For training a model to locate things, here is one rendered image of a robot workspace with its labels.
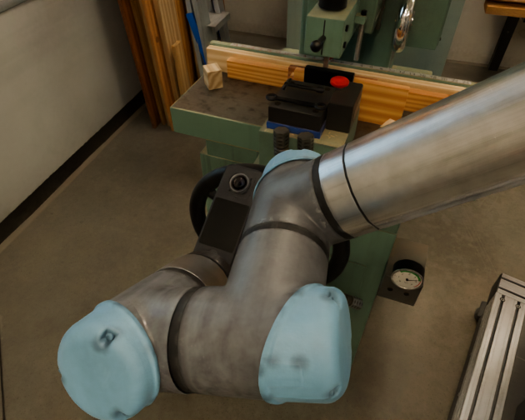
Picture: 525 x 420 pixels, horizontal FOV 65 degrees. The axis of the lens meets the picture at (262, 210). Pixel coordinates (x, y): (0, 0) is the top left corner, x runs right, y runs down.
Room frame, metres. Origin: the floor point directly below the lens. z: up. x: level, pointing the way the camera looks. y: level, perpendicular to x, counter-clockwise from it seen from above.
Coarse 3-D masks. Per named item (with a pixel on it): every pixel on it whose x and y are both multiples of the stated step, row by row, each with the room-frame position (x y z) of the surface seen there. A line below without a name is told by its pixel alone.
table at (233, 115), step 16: (224, 80) 0.85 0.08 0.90; (240, 80) 0.85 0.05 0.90; (192, 96) 0.78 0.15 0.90; (208, 96) 0.78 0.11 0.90; (224, 96) 0.78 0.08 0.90; (240, 96) 0.78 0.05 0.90; (256, 96) 0.78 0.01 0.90; (176, 112) 0.73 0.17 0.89; (192, 112) 0.72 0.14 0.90; (208, 112) 0.71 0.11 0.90; (224, 112) 0.71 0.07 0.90; (240, 112) 0.71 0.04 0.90; (256, 112) 0.71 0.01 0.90; (176, 128) 0.73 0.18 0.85; (192, 128) 0.72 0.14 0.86; (208, 128) 0.70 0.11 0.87; (224, 128) 0.69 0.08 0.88; (240, 128) 0.68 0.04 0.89; (256, 128) 0.67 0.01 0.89; (368, 128) 0.66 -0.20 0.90; (240, 144) 0.68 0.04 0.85; (256, 144) 0.67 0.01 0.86; (256, 160) 0.60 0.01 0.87
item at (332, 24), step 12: (348, 0) 0.83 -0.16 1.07; (312, 12) 0.77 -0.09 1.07; (324, 12) 0.77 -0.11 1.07; (336, 12) 0.77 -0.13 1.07; (348, 12) 0.77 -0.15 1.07; (312, 24) 0.75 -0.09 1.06; (324, 24) 0.74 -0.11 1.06; (336, 24) 0.74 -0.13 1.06; (348, 24) 0.77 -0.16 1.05; (312, 36) 0.75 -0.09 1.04; (336, 36) 0.74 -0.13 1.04; (348, 36) 0.79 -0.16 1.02; (324, 48) 0.74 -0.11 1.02; (336, 48) 0.73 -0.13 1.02
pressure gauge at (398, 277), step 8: (400, 264) 0.50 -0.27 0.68; (408, 264) 0.50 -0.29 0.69; (416, 264) 0.50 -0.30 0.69; (392, 272) 0.49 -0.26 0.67; (400, 272) 0.49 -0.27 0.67; (408, 272) 0.49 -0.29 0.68; (416, 272) 0.48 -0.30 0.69; (392, 280) 0.49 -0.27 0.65; (400, 280) 0.49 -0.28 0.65; (408, 288) 0.48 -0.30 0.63; (416, 288) 0.48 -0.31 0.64
